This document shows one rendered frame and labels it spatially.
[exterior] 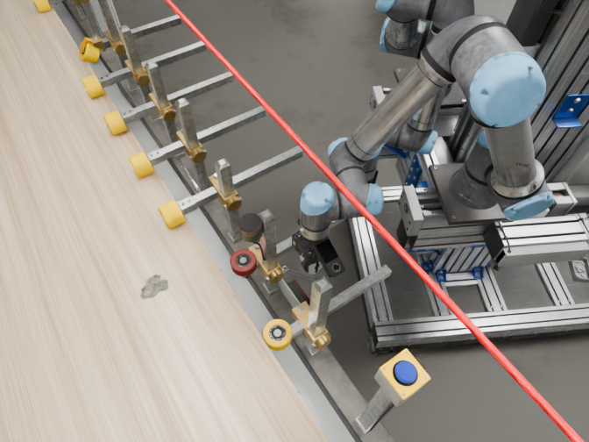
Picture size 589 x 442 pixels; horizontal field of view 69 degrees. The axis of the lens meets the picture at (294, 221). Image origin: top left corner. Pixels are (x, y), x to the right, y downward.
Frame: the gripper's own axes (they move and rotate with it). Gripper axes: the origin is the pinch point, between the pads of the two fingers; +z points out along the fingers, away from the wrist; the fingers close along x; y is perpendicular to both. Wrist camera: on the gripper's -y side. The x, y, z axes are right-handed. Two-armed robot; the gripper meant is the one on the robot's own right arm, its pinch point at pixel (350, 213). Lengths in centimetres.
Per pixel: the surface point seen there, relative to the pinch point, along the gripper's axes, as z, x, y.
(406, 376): -41, -56, -36
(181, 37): 83, 260, 39
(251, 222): -31, -4, -40
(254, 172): -13.4, 24.2, -23.5
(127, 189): -7, 46, -61
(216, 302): -7, -8, -55
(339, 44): 83, 181, 143
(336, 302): -3.0, -25.1, -25.2
